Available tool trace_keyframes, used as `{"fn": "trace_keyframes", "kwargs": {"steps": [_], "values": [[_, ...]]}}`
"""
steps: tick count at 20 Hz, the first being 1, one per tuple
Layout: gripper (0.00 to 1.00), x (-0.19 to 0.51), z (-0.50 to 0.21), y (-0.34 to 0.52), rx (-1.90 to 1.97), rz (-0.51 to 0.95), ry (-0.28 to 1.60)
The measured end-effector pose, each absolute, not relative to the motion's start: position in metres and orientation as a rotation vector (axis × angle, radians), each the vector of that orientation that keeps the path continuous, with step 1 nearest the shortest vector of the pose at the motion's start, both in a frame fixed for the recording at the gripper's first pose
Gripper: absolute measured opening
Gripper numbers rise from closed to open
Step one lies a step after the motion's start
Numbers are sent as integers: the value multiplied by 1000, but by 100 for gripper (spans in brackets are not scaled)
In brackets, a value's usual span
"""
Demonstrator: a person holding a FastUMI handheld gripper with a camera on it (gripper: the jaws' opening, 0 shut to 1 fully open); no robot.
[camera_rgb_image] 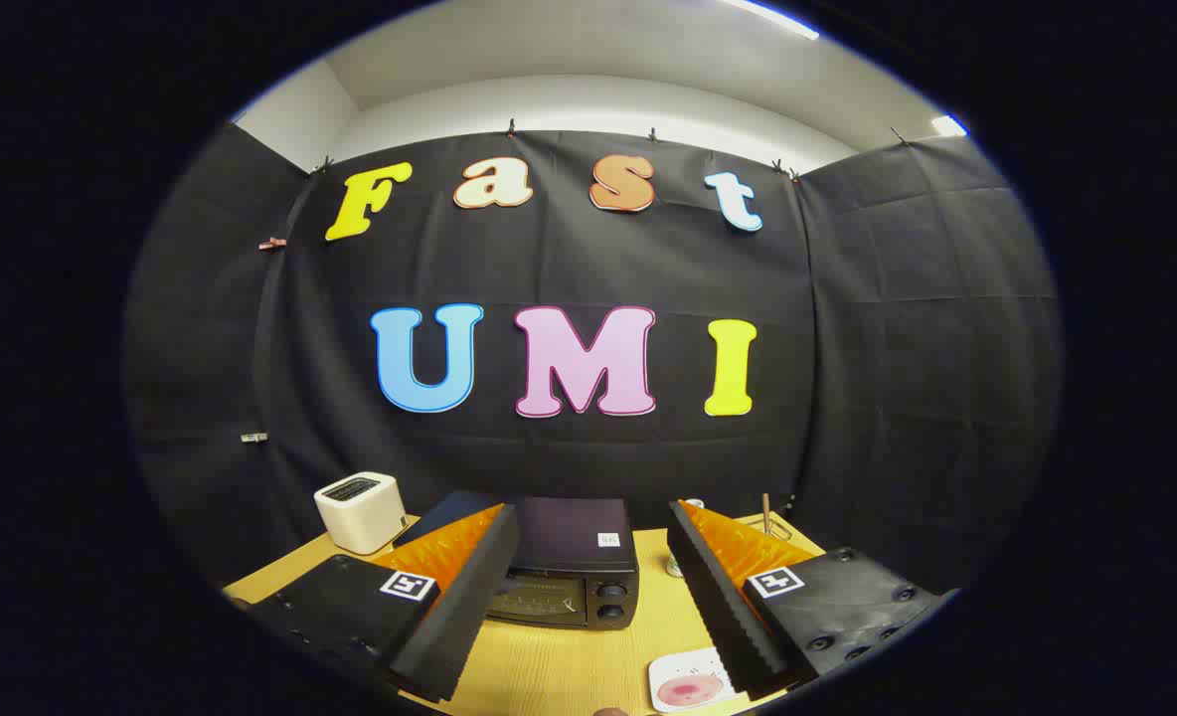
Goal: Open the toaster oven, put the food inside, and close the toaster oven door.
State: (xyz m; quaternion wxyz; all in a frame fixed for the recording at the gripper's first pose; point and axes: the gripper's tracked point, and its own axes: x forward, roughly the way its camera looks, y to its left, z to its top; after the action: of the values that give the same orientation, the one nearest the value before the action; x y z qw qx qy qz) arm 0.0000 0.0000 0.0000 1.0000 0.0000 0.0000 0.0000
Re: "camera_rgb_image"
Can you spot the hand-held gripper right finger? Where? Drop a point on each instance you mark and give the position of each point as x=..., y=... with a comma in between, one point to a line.
x=723, y=597

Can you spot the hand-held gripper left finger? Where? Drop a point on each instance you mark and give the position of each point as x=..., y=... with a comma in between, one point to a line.
x=469, y=587

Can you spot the white square plate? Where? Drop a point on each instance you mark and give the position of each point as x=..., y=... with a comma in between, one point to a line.
x=678, y=664

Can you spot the pink ham slice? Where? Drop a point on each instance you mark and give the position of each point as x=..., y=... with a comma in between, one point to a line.
x=690, y=692

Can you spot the black toaster oven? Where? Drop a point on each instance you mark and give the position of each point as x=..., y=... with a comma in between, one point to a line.
x=569, y=532

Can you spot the white bread toaster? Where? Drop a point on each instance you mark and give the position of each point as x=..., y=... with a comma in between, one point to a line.
x=360, y=512

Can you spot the white drink bottle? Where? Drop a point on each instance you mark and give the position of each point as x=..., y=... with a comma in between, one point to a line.
x=674, y=569

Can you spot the black backdrop cloth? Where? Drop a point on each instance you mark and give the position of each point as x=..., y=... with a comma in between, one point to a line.
x=887, y=348

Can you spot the ceiling light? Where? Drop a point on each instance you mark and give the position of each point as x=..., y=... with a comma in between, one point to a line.
x=949, y=125

